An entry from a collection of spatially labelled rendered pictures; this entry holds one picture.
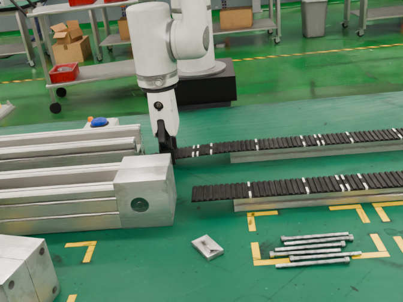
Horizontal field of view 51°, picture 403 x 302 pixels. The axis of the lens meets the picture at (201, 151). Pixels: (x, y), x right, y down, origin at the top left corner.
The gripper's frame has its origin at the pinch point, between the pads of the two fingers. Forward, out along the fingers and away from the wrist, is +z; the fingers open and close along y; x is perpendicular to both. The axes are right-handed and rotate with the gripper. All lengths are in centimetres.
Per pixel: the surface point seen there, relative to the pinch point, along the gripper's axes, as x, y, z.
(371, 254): -33.3, -34.6, 3.2
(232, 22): -28, 477, 51
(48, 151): 24.8, -5.0, -4.5
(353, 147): -40.2, -1.3, 2.0
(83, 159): 17.8, -5.0, -2.0
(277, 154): -24.0, -1.3, 2.2
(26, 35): 234, 461, 39
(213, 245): -9.8, -31.2, 2.4
